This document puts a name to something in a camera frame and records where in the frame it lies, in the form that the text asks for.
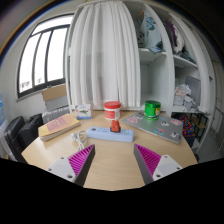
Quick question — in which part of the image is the small white card box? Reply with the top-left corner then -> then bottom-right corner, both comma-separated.
75,104 -> 92,119

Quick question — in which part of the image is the white power strip cable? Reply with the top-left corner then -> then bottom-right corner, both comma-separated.
70,130 -> 89,152

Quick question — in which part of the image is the clothes pile upper shelf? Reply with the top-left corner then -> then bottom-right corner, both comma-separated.
134,10 -> 195,63

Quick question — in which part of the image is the white curtain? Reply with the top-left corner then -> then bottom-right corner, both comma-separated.
69,1 -> 141,107

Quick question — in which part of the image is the white radiator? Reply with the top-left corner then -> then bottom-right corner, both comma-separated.
42,106 -> 69,124

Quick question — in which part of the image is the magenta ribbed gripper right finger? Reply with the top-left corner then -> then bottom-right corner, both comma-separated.
133,144 -> 182,184

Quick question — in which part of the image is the cardboard box on radiator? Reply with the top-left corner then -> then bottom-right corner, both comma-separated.
42,84 -> 68,111

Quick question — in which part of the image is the yellow pink paperback book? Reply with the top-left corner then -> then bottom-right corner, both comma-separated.
38,114 -> 80,141

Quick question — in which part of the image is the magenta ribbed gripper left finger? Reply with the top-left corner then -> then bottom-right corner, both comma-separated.
47,145 -> 95,186

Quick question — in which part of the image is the colourful patterned bag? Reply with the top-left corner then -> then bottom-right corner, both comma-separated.
177,114 -> 195,147

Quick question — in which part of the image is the green metal tin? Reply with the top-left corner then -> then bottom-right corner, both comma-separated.
144,100 -> 161,120

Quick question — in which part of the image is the white jar red lid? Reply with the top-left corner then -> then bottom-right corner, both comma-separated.
104,101 -> 121,120

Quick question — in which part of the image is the black bag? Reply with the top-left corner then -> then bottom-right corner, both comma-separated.
3,113 -> 43,163

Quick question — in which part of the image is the red charger plug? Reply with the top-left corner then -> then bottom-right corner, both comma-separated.
110,120 -> 121,133

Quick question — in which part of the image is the white shelving unit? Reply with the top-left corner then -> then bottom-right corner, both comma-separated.
125,0 -> 214,115

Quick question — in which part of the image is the black framed window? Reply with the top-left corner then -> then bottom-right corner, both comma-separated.
17,14 -> 73,98

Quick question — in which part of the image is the grey laptop with stickers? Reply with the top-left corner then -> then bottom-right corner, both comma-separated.
122,111 -> 183,144

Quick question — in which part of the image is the light blue power strip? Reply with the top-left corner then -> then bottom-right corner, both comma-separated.
87,127 -> 134,142

